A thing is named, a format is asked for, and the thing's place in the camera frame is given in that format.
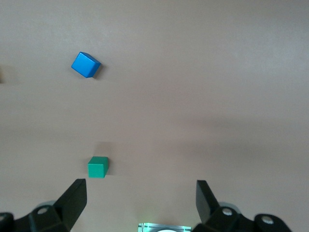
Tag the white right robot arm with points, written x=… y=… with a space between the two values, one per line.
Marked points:
x=167 y=231

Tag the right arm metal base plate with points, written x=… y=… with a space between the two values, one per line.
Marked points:
x=147 y=227

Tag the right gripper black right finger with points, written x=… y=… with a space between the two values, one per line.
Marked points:
x=205 y=203

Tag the green wooden block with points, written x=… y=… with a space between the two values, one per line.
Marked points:
x=96 y=168

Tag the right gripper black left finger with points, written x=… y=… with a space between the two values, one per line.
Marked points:
x=72 y=200

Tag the blue wooden block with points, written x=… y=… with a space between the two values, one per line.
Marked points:
x=84 y=64

